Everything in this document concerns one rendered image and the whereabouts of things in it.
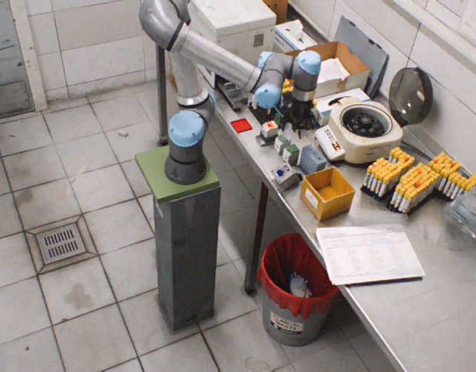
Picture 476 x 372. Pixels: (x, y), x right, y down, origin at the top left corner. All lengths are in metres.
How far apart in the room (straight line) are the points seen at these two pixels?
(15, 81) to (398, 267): 2.58
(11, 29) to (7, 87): 0.38
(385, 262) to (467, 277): 0.26
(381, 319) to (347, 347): 0.97
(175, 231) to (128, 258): 0.85
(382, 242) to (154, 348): 1.20
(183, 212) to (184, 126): 0.34
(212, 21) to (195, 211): 0.77
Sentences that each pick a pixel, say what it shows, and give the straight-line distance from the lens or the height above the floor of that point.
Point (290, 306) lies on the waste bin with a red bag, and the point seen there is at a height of 0.37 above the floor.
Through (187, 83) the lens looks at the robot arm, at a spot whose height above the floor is 1.22.
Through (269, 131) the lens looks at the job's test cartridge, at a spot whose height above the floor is 0.94.
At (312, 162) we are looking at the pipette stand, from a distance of 2.11.
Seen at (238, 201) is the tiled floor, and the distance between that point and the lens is 3.24.
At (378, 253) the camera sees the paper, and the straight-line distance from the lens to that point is 1.98.
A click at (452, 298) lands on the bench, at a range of 1.97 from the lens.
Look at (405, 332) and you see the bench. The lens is 1.85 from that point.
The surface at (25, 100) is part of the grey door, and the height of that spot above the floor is 0.10.
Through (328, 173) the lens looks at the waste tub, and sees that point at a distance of 2.10.
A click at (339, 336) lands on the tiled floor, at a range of 2.82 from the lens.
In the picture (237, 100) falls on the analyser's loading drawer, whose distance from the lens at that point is 2.38.
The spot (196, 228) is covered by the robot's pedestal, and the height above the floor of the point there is 0.68.
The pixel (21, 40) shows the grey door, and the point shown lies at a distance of 3.62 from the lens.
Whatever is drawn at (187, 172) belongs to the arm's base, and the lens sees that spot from 2.03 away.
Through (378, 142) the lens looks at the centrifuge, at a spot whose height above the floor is 0.99.
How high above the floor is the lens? 2.38
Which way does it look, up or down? 45 degrees down
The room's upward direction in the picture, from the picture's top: 5 degrees clockwise
